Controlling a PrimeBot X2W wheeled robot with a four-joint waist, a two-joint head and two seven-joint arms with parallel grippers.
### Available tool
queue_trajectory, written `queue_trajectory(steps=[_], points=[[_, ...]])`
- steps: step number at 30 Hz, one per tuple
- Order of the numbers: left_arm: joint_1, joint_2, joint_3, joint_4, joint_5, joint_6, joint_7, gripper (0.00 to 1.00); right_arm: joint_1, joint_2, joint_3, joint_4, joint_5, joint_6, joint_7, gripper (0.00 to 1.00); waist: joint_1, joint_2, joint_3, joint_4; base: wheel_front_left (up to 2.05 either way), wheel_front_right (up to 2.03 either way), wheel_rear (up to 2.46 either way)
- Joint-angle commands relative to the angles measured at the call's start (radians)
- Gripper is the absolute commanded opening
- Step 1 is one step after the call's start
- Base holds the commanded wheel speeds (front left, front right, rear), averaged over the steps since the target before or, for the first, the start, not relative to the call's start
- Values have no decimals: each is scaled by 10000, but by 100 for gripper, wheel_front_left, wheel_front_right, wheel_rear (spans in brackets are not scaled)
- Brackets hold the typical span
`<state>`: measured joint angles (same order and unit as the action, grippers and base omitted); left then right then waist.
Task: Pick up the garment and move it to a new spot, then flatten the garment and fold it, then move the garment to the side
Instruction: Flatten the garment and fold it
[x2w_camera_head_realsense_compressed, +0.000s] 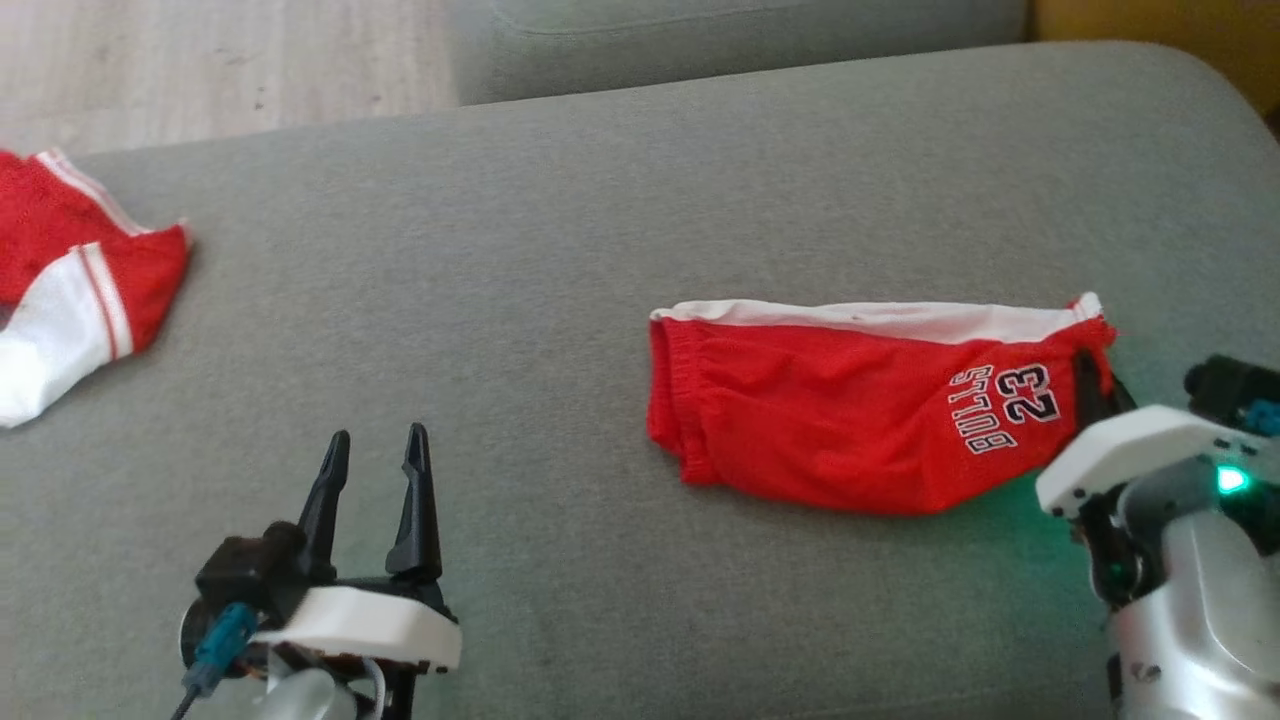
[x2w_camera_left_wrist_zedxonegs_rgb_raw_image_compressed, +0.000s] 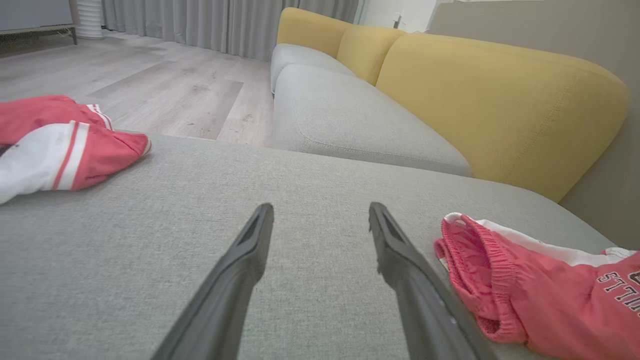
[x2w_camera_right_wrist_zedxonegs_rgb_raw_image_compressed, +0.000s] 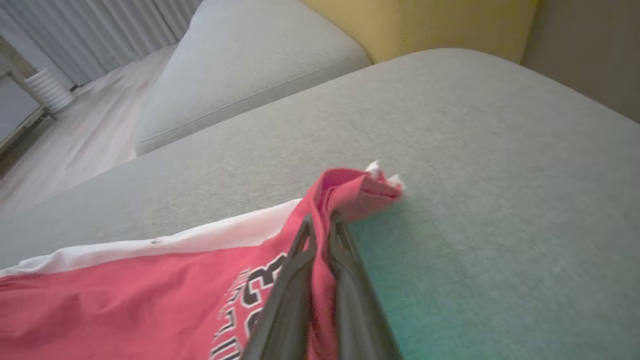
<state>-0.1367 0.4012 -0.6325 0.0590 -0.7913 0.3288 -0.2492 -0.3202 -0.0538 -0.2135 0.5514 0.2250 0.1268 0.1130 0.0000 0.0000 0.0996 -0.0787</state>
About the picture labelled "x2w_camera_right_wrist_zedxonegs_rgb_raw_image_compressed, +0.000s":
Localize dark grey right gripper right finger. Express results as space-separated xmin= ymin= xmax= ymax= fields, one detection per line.
xmin=327 ymin=210 xmax=404 ymax=360

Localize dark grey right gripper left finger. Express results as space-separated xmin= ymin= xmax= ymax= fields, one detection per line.
xmin=242 ymin=213 xmax=318 ymax=360

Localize red and white jersey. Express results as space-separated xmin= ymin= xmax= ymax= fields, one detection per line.
xmin=0 ymin=160 xmax=407 ymax=360

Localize large grey sofa seat cushion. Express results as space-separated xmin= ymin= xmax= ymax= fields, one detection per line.
xmin=0 ymin=47 xmax=640 ymax=360

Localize white ribbed plant pot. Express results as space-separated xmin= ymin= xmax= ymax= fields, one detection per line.
xmin=24 ymin=67 xmax=77 ymax=115

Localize grey pleated curtain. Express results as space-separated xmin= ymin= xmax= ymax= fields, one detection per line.
xmin=0 ymin=0 xmax=204 ymax=87

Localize low TV cabinet mint drawers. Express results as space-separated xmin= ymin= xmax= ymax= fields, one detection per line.
xmin=0 ymin=35 xmax=57 ymax=156

